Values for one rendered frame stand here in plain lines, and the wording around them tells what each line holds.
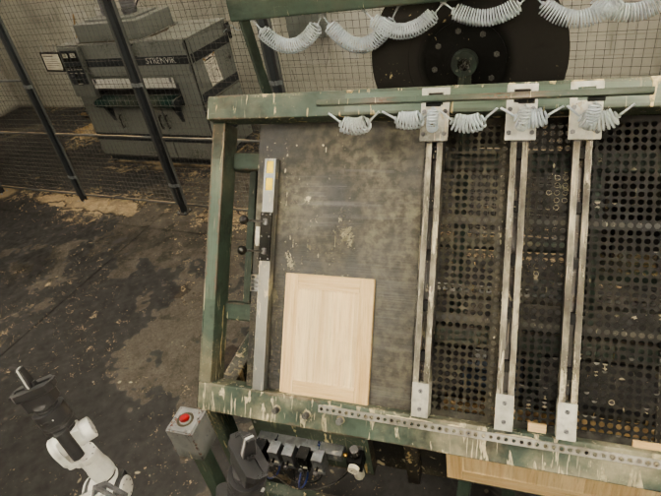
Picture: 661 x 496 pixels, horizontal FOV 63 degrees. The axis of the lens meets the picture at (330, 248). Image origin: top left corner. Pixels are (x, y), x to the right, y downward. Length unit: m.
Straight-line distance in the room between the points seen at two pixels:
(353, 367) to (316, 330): 0.21
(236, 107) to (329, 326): 0.96
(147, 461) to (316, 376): 1.55
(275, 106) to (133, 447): 2.24
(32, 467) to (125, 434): 0.54
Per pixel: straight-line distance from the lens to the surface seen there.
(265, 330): 2.24
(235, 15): 2.59
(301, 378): 2.23
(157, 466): 3.43
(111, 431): 3.74
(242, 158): 2.39
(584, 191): 1.98
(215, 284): 2.32
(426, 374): 2.03
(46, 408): 1.69
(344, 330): 2.13
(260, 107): 2.24
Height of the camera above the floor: 2.58
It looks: 35 degrees down
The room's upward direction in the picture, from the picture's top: 11 degrees counter-clockwise
